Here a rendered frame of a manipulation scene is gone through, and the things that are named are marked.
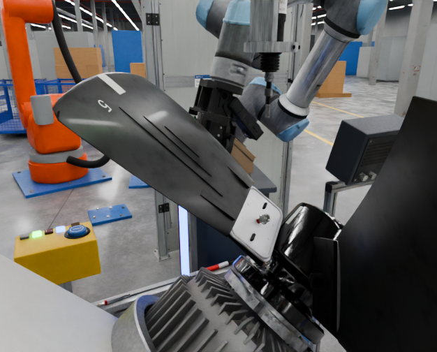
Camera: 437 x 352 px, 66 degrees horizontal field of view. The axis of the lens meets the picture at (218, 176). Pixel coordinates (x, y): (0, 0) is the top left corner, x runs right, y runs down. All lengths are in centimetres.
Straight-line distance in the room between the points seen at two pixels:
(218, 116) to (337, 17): 52
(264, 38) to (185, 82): 194
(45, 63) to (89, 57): 303
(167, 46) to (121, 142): 197
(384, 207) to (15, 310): 32
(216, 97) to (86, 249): 43
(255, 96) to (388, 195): 103
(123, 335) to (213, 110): 43
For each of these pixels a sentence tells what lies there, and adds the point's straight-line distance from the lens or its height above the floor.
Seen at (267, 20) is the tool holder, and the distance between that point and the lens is 44.
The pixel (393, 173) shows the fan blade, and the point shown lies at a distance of 23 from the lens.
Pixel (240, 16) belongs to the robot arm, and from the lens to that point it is 69.
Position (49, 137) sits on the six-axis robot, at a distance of 426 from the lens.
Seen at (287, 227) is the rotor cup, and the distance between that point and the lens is 45.
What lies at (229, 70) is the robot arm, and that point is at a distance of 67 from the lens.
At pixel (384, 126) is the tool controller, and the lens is 121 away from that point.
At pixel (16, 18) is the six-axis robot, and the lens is 438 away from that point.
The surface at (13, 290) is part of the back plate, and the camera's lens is 40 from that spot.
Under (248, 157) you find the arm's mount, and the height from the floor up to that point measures 110.
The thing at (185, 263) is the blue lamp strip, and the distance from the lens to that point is 95.
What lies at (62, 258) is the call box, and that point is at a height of 104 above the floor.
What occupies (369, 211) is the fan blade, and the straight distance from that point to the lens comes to 28.
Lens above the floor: 145
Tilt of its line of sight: 20 degrees down
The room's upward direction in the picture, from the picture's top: straight up
